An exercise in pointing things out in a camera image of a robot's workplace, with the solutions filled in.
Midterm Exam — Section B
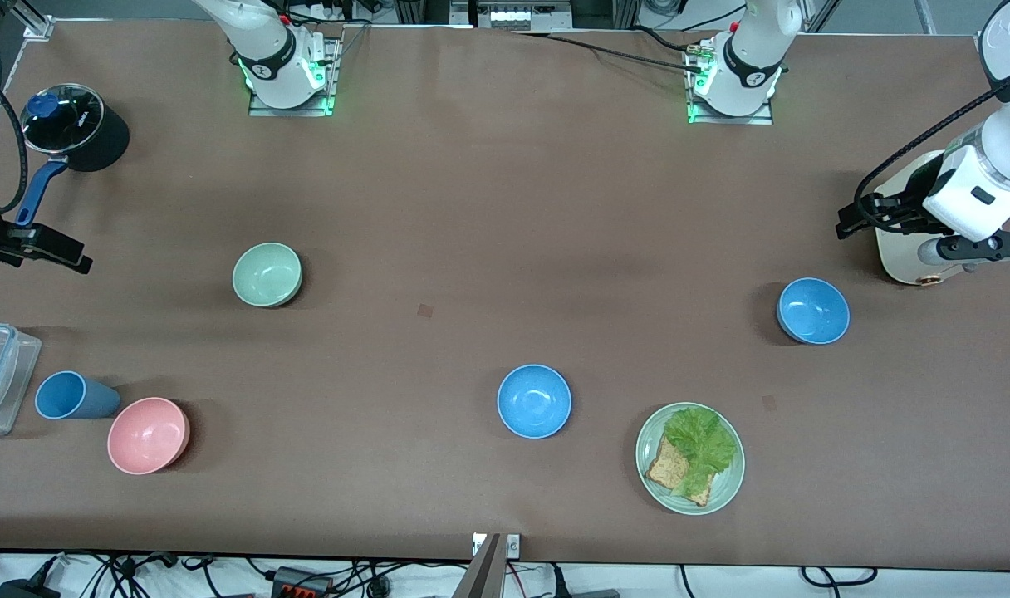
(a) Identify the blue bowl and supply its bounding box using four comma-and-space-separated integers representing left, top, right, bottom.
776, 277, 851, 346
497, 364, 572, 439

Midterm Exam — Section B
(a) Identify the pale green bowl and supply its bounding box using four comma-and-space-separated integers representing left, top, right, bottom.
232, 242, 303, 309

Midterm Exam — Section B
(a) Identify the pink bowl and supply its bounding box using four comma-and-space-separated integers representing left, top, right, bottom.
107, 397, 192, 476

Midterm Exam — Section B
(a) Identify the cream toaster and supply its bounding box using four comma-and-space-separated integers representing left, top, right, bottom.
875, 149, 975, 287

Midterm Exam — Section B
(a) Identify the glass lid with blue knob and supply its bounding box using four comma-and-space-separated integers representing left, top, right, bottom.
21, 83, 105, 154

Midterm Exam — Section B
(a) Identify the clear plastic container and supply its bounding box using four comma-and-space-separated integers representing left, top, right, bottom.
0, 322, 42, 439

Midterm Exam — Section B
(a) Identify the blue cup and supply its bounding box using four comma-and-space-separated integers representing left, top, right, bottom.
34, 370, 122, 420

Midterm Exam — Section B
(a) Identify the green lettuce leaf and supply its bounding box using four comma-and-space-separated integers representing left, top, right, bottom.
664, 405, 738, 498

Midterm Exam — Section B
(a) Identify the pale green plate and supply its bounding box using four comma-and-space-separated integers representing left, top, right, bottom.
635, 402, 746, 516

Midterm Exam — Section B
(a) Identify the brown toast slice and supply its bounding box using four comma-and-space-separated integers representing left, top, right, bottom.
645, 436, 713, 507

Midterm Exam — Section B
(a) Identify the black power strip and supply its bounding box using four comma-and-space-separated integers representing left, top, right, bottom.
272, 567, 333, 598

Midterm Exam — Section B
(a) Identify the white power strip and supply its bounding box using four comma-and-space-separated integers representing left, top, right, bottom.
472, 0, 560, 31

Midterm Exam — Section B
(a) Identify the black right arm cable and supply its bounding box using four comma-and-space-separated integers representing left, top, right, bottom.
0, 58, 29, 215

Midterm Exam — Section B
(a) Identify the black pot with blue handle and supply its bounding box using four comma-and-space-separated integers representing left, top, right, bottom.
15, 83, 130, 227

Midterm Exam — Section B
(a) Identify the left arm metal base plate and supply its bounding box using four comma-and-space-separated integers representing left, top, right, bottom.
688, 42, 773, 125

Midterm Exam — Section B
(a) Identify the aluminium frame profile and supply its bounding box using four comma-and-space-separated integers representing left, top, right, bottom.
11, 0, 55, 41

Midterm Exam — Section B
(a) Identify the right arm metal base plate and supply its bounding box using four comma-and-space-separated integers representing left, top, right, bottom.
248, 37, 337, 117

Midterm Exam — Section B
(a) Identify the black cable on table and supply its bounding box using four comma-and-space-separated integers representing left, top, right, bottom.
512, 30, 705, 74

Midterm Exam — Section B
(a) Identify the grey mount bar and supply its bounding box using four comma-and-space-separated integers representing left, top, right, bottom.
451, 534, 506, 598

